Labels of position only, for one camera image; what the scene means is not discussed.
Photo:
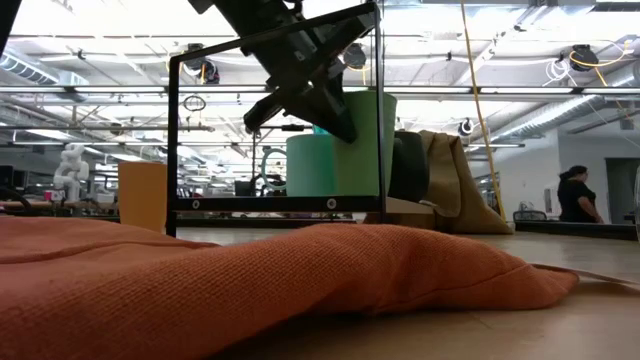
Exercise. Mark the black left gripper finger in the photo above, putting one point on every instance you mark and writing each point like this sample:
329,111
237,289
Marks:
330,115
265,112

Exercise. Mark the blue faceted glass cup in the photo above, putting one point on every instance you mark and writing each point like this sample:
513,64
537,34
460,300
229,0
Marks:
321,131

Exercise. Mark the large mint green mug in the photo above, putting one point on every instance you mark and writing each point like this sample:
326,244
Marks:
310,170

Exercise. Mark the black mug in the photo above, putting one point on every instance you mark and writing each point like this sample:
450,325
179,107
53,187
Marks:
412,170

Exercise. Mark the orange plastic cup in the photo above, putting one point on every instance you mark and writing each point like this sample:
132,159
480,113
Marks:
142,195

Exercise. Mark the tan fabric cloth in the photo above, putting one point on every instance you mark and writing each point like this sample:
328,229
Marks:
465,200

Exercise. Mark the orange knit cloth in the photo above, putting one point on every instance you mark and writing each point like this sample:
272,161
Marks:
200,290

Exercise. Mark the white robot figure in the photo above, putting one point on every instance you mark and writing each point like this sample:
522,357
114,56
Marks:
70,170

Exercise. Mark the person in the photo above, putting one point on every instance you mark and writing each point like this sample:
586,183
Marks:
575,200

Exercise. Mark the flat paper sheet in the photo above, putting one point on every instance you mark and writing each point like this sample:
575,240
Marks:
600,275

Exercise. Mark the black metal shelf frame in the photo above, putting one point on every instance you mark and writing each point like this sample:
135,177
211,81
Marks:
275,203

